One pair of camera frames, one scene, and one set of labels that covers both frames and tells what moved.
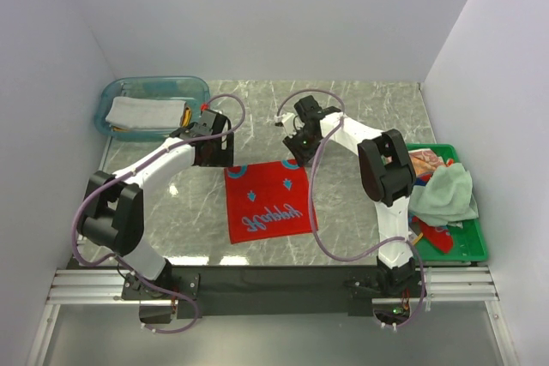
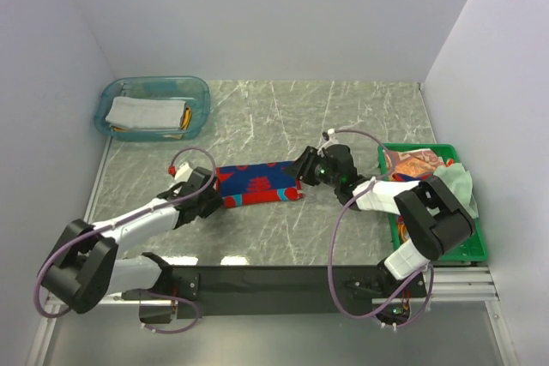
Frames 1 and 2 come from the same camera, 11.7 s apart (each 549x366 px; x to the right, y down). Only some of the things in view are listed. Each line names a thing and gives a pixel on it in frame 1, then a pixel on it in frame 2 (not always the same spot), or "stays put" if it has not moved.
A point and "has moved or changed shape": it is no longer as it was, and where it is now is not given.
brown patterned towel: [425, 160] stays put
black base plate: [174, 292] stays put
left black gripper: [224, 158] → [215, 201]
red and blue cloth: [268, 200] has moved or changed shape
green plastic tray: [469, 243] stays put
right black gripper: [301, 157] → [305, 164]
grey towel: [127, 113] stays put
